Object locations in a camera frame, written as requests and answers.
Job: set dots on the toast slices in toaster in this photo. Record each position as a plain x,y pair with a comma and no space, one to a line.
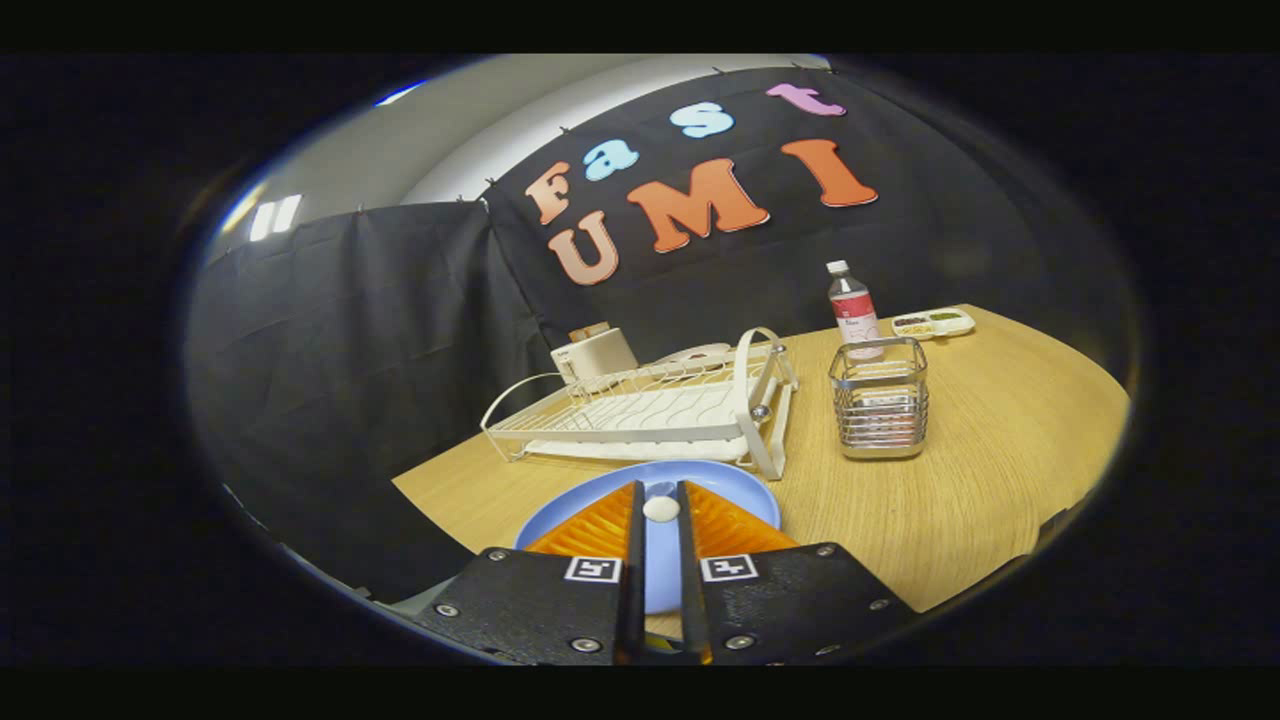
590,330

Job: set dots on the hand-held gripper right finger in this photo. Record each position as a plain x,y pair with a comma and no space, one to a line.
688,600

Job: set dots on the clear bottle with red label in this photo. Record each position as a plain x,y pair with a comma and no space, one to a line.
852,310

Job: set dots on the white toaster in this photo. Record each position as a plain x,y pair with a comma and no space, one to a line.
600,352

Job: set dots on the white oval plate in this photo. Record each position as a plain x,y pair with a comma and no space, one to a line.
695,353

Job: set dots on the white divided tray with beans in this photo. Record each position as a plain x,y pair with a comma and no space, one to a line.
935,322

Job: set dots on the black backdrop cloth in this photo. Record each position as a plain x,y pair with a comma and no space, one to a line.
350,380

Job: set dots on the blue plate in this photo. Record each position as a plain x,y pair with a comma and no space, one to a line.
660,570

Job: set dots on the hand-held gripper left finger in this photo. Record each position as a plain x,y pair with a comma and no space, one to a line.
634,600

